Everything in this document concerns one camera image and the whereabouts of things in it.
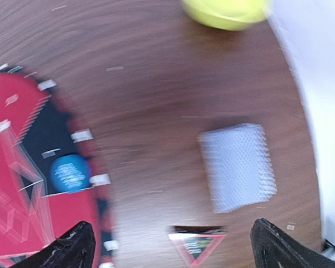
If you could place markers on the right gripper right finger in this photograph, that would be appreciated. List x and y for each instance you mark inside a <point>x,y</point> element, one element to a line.
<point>272,247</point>

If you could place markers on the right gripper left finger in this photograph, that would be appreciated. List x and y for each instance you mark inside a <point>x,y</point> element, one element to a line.
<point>75,248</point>

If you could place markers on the red black triangular token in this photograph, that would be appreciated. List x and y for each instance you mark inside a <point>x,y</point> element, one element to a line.
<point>195,244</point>

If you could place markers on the blue small blind button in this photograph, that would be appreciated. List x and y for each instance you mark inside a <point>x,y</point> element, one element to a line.
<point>70,174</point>

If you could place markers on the grey playing card deck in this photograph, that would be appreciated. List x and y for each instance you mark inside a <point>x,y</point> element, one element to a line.
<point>238,166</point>

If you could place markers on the round red black poker mat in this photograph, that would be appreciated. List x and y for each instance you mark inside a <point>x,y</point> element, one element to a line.
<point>36,128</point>

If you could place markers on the yellow green plastic bowl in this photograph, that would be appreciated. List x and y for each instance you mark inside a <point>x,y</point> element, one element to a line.
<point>228,15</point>

